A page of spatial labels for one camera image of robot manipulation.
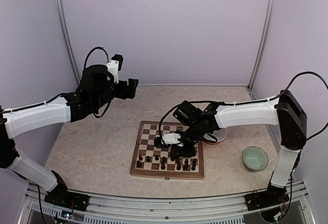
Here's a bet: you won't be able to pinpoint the aluminium post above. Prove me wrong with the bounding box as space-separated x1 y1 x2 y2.
248 0 275 91
55 0 81 86

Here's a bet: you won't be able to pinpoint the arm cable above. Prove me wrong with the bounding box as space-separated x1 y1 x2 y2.
0 46 111 118
157 71 328 142

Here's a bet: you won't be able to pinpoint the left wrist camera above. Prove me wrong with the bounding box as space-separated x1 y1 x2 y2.
106 54 124 84

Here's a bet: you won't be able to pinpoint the white and orange bowl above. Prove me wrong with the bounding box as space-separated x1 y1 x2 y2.
207 129 227 145

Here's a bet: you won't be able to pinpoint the right aluminium post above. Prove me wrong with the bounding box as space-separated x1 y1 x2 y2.
248 0 275 91

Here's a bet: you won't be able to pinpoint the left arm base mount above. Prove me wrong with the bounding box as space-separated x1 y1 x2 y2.
45 185 90 212

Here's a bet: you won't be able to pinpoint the dark pawn front centre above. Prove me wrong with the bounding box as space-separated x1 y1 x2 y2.
161 162 166 170

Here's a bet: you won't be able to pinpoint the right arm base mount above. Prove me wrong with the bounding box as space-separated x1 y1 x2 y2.
244 183 290 211

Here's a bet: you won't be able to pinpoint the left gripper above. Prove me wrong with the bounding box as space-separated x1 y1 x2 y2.
94 78 138 110

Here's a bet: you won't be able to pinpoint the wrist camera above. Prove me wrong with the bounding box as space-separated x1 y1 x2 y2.
154 133 183 148
106 54 124 84

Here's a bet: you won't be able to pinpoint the aluminium front rail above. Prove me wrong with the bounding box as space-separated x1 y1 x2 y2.
17 180 316 224

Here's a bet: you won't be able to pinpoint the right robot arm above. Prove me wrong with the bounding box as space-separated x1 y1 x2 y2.
162 91 307 206

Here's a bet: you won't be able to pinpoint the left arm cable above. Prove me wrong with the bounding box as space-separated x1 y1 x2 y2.
0 46 111 118

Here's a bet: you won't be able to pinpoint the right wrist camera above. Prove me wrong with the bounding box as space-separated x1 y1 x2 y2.
154 133 183 148

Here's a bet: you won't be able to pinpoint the green glass bowl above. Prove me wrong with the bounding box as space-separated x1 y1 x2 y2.
242 146 269 171

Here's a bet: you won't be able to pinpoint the wooden chess board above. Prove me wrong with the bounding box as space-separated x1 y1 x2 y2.
130 120 204 180

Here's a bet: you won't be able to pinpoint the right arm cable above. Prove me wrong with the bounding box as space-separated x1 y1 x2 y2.
157 71 328 142

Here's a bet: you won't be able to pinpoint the left aluminium post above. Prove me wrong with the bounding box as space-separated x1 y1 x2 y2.
55 0 81 86

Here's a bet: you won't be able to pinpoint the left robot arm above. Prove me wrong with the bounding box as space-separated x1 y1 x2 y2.
1 62 139 206

